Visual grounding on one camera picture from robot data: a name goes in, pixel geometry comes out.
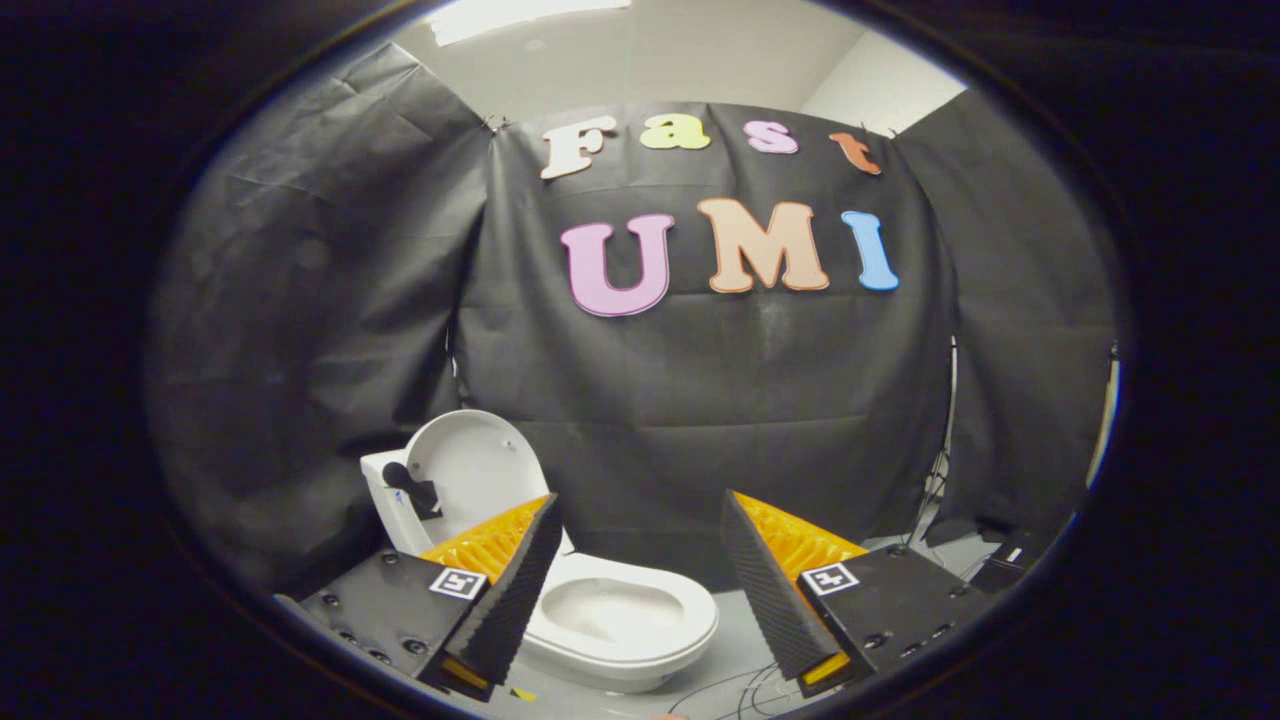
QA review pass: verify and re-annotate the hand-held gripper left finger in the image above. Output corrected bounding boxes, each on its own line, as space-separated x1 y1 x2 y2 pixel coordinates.
300 492 564 701

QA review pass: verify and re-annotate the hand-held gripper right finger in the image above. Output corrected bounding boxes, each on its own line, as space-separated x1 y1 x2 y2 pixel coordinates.
720 489 996 699

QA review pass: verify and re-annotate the white toilet lid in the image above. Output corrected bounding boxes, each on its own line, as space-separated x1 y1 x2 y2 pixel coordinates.
405 410 551 546

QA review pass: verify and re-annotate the black lid handle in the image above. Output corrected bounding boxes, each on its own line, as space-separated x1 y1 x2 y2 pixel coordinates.
383 462 443 521

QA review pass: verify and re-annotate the white ceramic toilet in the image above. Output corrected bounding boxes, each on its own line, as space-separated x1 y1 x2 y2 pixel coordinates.
360 410 721 694

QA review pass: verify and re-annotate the black backdrop cloth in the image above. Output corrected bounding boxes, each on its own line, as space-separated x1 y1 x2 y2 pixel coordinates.
150 40 1119 601

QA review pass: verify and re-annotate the thin metal stand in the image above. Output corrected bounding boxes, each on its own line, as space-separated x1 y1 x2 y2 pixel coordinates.
918 335 961 523

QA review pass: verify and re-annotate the tangle of floor cables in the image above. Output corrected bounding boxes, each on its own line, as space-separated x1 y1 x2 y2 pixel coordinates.
665 660 801 720

